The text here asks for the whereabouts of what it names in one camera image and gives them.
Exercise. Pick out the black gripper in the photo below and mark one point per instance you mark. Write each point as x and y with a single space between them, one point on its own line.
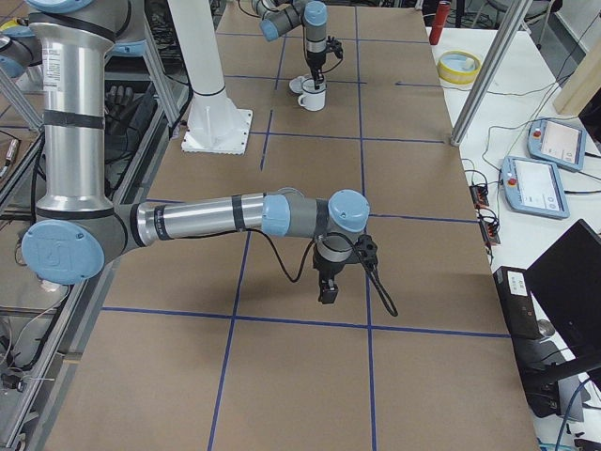
313 61
328 269

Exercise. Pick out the clear plastic funnel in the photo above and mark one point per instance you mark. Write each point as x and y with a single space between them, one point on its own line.
310 86

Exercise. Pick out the white ceramic lid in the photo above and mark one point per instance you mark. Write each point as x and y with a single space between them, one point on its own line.
296 84

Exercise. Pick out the white enamel mug blue rim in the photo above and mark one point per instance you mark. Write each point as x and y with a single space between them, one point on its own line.
312 102

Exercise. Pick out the red cylinder bottle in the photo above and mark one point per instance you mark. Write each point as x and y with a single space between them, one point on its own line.
441 15

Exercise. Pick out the yellow rimmed blue bowl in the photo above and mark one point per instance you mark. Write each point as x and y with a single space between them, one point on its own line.
458 67

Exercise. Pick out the black computer box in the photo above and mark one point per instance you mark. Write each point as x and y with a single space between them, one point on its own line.
516 303

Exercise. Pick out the brown paper table mat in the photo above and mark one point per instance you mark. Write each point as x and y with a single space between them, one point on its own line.
223 344

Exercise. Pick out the lower teach pendant tablet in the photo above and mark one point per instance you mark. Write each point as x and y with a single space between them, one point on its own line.
534 187

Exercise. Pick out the teach pendant tablet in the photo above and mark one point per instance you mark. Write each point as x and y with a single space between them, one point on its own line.
534 187
557 142

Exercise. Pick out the black monitor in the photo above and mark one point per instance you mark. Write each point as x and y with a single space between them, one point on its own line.
565 281

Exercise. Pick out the upper teach pendant tablet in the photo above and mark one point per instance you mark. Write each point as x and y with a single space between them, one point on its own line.
557 142

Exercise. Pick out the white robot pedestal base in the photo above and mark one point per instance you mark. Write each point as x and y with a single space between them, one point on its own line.
214 123

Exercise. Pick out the aluminium frame post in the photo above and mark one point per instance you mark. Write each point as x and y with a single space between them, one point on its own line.
513 18

